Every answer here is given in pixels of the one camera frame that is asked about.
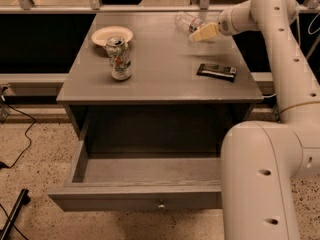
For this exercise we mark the grey wooden nightstand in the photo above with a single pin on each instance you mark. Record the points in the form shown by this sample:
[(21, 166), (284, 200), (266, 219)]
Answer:
[(164, 80)]

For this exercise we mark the grey open top drawer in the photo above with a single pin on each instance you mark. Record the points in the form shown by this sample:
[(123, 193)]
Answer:
[(132, 162)]

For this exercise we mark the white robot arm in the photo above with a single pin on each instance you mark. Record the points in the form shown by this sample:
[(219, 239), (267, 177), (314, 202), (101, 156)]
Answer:
[(258, 158)]

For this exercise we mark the clear plastic water bottle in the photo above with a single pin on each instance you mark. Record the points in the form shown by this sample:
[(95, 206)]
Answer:
[(187, 23)]

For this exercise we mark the crushed green soda can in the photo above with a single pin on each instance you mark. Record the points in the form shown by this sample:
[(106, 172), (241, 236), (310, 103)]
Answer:
[(117, 50)]

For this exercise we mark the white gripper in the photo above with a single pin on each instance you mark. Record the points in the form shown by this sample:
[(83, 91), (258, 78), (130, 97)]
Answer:
[(225, 24)]

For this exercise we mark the black metal floor bar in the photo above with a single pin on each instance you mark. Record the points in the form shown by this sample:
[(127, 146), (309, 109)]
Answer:
[(23, 199)]

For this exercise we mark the black snack packet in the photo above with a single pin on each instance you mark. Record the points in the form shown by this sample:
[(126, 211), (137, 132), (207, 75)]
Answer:
[(217, 71)]

